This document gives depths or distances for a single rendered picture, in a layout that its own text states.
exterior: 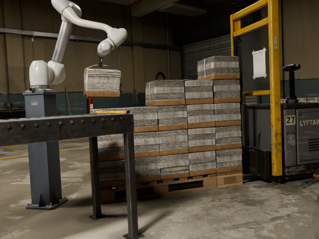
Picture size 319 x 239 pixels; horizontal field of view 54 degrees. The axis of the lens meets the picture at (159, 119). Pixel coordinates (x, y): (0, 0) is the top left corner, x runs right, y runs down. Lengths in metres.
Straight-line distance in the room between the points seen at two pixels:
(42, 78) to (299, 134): 2.52
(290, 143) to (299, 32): 6.33
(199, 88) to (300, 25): 6.72
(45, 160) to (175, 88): 1.31
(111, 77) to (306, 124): 2.02
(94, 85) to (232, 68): 1.35
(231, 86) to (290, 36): 6.51
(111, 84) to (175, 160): 0.92
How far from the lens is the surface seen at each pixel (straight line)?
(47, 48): 9.72
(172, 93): 2.92
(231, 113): 3.20
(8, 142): 1.71
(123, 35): 2.69
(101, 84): 2.77
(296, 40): 9.50
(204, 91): 3.06
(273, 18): 3.33
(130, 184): 2.04
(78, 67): 9.98
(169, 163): 2.95
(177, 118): 2.94
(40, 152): 2.88
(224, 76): 3.16
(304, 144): 3.54
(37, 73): 2.88
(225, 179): 3.23
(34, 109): 2.87
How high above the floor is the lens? 0.86
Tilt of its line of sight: 3 degrees down
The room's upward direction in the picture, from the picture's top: 3 degrees counter-clockwise
